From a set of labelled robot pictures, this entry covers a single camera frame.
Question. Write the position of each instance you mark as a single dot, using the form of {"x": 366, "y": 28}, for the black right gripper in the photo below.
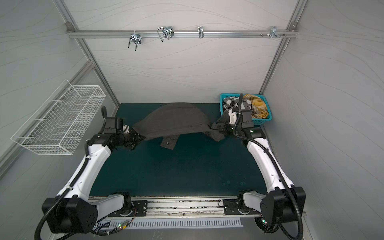
{"x": 219, "y": 126}

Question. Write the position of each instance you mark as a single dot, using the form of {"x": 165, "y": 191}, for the metal clamp hook left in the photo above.
{"x": 135, "y": 40}

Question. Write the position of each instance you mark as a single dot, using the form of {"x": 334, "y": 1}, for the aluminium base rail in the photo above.
{"x": 182, "y": 208}

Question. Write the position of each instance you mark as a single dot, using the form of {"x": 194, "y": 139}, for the white wire wall basket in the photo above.
{"x": 58, "y": 125}

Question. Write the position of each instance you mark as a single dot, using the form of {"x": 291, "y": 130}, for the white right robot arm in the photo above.
{"x": 283, "y": 202}

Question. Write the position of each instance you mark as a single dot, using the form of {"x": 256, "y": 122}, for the dark grey pinstriped shirt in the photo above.
{"x": 171, "y": 121}

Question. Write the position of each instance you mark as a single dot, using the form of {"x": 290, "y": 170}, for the metal clamp hook middle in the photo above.
{"x": 165, "y": 32}

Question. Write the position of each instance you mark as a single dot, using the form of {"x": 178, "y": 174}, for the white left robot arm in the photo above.
{"x": 70, "y": 212}

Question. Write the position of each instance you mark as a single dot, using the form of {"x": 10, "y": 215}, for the small metal ring clamp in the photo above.
{"x": 201, "y": 32}

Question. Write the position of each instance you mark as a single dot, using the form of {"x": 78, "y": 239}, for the white vent grille strip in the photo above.
{"x": 187, "y": 223}

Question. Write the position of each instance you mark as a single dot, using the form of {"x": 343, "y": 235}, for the black white checkered shirt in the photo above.
{"x": 233, "y": 104}

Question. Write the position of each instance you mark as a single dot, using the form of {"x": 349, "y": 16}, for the metal bracket right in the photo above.
{"x": 273, "y": 34}

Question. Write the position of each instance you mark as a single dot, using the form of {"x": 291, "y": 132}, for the teal plastic laundry basket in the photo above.
{"x": 257, "y": 122}

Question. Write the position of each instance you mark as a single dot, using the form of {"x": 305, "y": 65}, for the yellow plaid shirt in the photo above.
{"x": 259, "y": 109}

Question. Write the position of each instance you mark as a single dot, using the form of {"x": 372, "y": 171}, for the metal clamp hook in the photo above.
{"x": 165, "y": 32}
{"x": 135, "y": 40}

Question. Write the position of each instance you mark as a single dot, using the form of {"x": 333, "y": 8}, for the aluminium horizontal rail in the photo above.
{"x": 179, "y": 34}

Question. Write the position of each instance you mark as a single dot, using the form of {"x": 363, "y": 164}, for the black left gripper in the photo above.
{"x": 137, "y": 138}

